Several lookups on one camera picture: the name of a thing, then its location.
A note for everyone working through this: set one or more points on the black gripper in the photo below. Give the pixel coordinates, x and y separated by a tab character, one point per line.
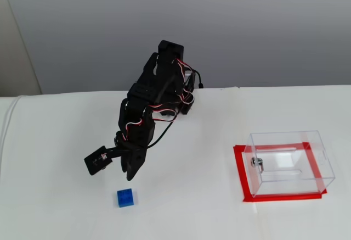
135	160

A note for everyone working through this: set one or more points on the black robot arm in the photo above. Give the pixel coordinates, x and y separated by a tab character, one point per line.
153	86

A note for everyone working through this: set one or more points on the red tape square outline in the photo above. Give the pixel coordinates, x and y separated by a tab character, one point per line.
285	197

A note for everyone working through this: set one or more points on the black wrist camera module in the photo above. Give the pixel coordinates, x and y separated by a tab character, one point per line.
96	161

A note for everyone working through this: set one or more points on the blue lego brick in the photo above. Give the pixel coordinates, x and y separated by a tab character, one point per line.
125	197

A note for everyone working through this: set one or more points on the silver box lock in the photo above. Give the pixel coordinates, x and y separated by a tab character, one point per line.
255	162

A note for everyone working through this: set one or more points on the transparent plastic box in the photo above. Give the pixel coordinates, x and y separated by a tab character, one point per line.
285	138

